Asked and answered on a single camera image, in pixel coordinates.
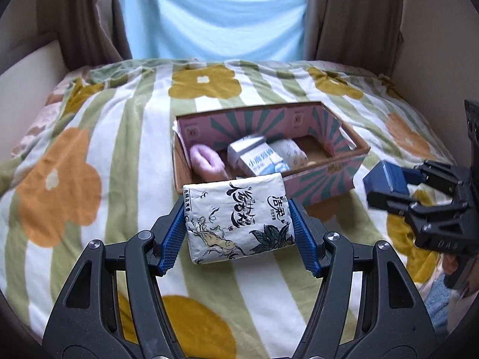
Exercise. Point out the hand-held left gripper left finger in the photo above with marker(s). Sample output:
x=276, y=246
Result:
x=172, y=239

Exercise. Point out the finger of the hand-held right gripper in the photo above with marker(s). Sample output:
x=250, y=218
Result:
x=389, y=202
x=430, y=174

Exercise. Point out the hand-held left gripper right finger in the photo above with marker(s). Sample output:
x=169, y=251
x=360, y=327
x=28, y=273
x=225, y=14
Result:
x=305, y=239

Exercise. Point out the small blue box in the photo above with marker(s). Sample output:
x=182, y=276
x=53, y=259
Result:
x=383, y=177

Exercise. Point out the pink printed cardboard box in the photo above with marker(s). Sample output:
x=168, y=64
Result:
x=322, y=179

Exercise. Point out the floral tissue pack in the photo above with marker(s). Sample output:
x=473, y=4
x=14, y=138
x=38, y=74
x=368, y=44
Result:
x=232, y=213

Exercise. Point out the pink fuzzy scrunchie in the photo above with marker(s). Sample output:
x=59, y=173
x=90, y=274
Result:
x=205, y=160

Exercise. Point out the white printed cloth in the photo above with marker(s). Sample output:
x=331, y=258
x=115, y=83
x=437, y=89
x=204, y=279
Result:
x=292, y=151

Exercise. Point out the blue and white medicine box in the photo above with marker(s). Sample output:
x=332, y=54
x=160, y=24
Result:
x=254, y=157

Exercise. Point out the person's right hand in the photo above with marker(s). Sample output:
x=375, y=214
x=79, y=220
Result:
x=448, y=263

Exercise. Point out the person's blue jeans leg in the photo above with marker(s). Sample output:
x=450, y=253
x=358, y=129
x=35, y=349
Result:
x=438, y=303

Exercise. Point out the flower striped blanket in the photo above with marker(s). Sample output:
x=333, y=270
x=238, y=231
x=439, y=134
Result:
x=112, y=149

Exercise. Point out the brown curtain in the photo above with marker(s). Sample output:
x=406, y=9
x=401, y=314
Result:
x=82, y=15
x=351, y=15

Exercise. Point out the pink pillow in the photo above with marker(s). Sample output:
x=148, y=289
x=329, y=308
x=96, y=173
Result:
x=35, y=123

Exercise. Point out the light blue cloth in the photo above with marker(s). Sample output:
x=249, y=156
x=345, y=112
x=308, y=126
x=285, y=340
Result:
x=213, y=15

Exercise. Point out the white headboard panel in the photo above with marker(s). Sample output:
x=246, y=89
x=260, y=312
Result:
x=26, y=63

